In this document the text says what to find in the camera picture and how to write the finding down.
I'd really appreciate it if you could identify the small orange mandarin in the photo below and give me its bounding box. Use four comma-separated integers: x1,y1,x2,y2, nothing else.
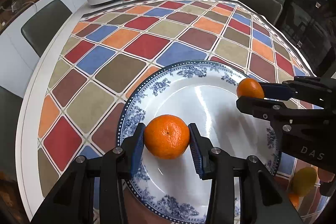
236,78,265,99

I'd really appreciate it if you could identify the colourful checkered tablecloth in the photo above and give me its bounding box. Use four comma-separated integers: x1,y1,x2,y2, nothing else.
38,0,310,196

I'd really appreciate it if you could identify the blue white porcelain plate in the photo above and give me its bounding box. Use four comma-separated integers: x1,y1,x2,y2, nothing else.
116,60,280,223

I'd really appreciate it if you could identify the orange persimmon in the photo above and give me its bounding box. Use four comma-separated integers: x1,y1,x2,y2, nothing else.
288,192,299,210

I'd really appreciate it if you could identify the dark chair right side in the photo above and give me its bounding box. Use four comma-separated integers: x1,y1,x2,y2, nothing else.
238,0,282,25

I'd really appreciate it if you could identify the dark chair near left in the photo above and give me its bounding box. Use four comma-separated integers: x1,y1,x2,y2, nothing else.
0,87,23,181

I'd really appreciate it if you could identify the medium orange mandarin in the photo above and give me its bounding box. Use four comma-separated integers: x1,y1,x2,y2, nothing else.
143,114,190,160

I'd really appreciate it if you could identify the yellow pear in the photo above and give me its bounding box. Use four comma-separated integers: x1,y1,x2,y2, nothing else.
291,166,317,197

